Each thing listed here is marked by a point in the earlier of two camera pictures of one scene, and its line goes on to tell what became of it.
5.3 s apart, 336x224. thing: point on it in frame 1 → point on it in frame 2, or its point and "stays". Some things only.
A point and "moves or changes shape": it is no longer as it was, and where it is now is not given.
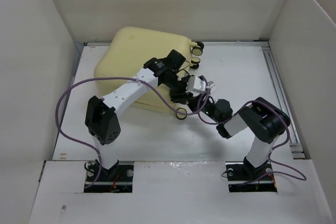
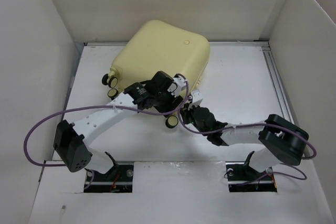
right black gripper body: x=203 y=103 → x=189 y=117
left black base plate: x=117 y=179 stays
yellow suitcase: x=124 y=53 moves or changes shape
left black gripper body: x=178 y=88 → x=166 y=102
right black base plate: x=243 y=177 stays
